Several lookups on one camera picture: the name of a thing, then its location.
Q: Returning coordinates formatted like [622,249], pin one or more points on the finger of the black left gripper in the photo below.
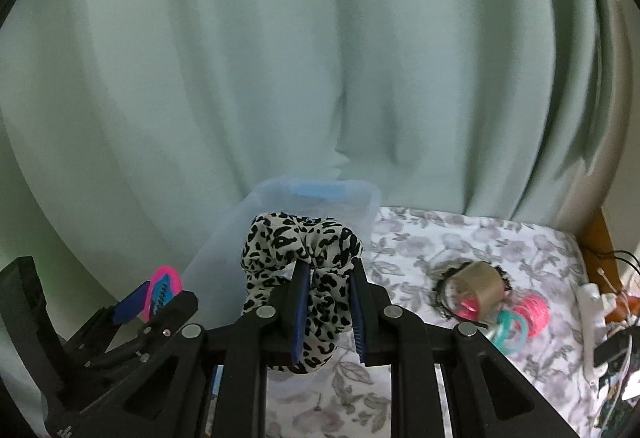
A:
[161,327]

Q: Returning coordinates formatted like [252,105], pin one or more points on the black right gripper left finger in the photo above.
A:
[211,382]

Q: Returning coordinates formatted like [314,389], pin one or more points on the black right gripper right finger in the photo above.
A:
[445,382]

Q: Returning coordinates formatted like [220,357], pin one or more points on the brown packing tape roll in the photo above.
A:
[475,291]

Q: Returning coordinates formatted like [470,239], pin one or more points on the leopard print scrunchie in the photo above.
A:
[331,250]

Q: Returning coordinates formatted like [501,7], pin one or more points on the clear plastic storage bin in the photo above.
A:
[215,275]

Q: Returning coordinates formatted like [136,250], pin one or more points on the white power strip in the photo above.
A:
[598,350]

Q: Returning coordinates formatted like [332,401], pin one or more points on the pale green curtain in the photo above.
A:
[142,133]

